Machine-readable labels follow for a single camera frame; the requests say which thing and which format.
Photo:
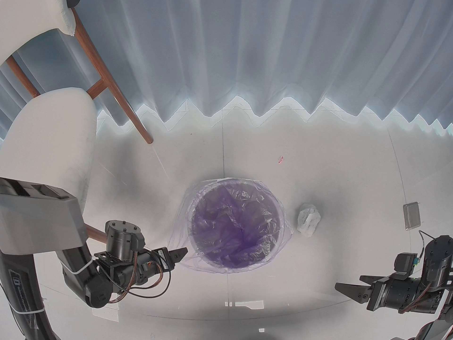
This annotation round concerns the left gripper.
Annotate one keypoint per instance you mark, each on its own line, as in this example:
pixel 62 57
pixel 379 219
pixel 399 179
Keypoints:
pixel 152 262

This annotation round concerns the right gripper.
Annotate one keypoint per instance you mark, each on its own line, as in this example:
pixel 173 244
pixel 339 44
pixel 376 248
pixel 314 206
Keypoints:
pixel 400 296

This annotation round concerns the purple plastic bag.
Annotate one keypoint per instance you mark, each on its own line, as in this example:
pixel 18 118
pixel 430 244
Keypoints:
pixel 233 232

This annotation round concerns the white paper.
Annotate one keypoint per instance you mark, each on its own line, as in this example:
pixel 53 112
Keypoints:
pixel 308 220

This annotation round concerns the white trash bin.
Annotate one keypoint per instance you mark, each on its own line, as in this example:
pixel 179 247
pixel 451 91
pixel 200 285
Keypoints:
pixel 281 227

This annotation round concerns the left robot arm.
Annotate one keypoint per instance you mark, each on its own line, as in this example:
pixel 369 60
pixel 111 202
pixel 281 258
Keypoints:
pixel 39 221

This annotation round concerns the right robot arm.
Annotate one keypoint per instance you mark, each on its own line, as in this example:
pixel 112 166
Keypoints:
pixel 437 260

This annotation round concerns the white cushioned wooden chair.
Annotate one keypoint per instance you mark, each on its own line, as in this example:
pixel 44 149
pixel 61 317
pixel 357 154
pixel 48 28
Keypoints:
pixel 46 136

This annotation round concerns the pale blue curtain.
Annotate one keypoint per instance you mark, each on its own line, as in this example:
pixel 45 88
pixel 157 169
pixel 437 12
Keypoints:
pixel 247 48

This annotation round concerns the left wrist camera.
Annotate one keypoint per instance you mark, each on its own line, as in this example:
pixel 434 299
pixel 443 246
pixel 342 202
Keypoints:
pixel 140 242

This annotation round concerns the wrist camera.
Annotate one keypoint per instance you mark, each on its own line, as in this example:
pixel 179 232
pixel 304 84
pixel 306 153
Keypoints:
pixel 403 262
pixel 140 242

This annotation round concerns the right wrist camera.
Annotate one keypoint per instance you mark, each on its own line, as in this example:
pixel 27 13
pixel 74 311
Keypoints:
pixel 403 262

